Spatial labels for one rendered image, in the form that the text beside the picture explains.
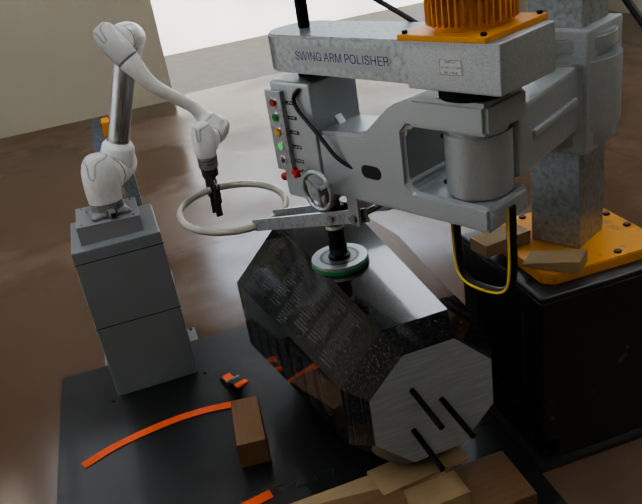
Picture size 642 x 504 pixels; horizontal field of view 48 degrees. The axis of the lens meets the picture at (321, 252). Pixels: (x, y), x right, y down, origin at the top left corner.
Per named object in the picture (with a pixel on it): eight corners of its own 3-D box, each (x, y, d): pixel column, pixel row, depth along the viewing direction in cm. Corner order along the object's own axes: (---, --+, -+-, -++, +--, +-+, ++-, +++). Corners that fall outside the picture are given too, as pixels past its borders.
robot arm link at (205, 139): (213, 160, 319) (224, 148, 330) (207, 127, 311) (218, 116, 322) (191, 160, 322) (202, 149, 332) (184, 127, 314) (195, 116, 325)
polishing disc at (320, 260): (316, 247, 285) (316, 244, 285) (370, 243, 281) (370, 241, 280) (307, 273, 267) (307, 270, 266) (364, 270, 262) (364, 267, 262)
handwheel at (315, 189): (354, 206, 243) (348, 164, 237) (333, 217, 238) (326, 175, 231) (323, 198, 254) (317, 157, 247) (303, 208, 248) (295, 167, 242)
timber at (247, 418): (235, 422, 323) (230, 401, 318) (262, 416, 324) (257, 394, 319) (242, 468, 296) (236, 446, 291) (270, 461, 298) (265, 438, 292)
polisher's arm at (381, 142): (531, 240, 217) (528, 79, 195) (486, 273, 204) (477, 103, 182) (355, 196, 268) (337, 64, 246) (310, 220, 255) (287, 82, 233)
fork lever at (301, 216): (398, 205, 252) (394, 192, 251) (360, 226, 241) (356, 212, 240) (284, 216, 307) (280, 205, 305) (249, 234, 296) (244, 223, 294)
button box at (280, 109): (298, 169, 253) (284, 89, 240) (292, 172, 251) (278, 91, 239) (283, 166, 258) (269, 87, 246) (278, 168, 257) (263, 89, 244)
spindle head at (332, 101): (404, 197, 250) (391, 69, 231) (361, 222, 238) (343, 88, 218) (332, 180, 275) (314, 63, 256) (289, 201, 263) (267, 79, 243)
